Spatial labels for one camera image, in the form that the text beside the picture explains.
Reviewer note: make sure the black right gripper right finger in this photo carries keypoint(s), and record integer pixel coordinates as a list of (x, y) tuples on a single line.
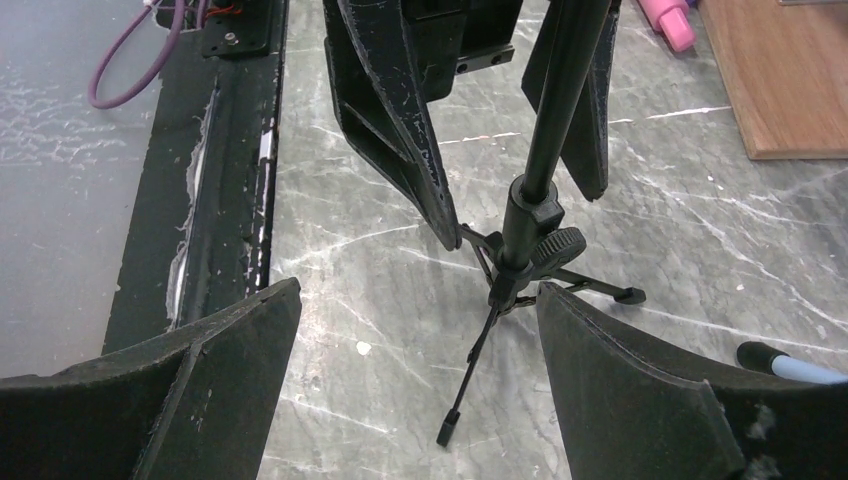
[(632, 406)]

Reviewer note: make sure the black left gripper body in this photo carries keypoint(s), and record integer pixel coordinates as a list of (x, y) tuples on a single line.
[(454, 37)]

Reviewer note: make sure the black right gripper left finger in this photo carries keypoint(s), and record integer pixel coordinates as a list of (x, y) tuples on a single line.
[(194, 403)]

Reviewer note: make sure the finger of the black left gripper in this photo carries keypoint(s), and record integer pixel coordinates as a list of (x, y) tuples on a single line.
[(379, 104), (567, 81)]

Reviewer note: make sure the black tripod mic stand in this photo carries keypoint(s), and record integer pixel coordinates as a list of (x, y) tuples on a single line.
[(533, 245)]

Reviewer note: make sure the light blue music stand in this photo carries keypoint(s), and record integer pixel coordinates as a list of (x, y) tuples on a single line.
[(762, 358)]

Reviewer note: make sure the pink microphone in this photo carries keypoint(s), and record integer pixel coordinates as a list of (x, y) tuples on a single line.
[(670, 19)]

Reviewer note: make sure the wooden board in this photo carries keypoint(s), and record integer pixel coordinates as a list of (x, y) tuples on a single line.
[(784, 68)]

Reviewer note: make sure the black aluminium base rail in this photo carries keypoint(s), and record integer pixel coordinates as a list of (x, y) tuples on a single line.
[(201, 227)]

